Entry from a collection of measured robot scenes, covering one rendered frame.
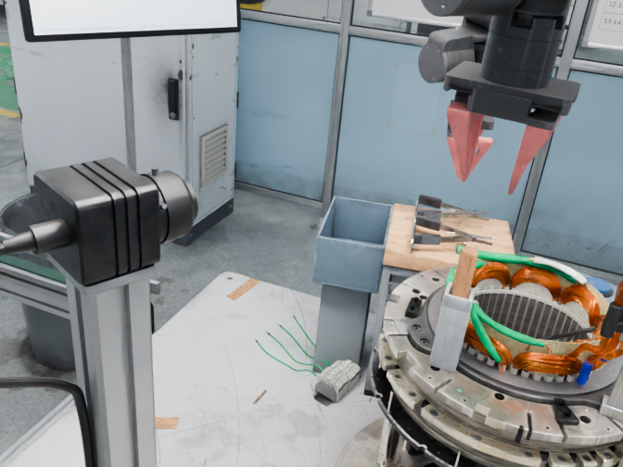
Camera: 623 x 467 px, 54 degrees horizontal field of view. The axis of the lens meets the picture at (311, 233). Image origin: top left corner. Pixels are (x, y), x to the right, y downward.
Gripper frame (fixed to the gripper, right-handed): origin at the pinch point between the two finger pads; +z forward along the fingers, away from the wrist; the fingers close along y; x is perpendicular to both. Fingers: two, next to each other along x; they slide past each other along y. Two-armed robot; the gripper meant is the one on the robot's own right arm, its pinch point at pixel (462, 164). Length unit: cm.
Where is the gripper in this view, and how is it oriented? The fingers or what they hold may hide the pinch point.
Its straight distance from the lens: 104.5
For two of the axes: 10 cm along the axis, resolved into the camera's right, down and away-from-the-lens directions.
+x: 9.8, 1.3, -1.5
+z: -0.5, 8.8, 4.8
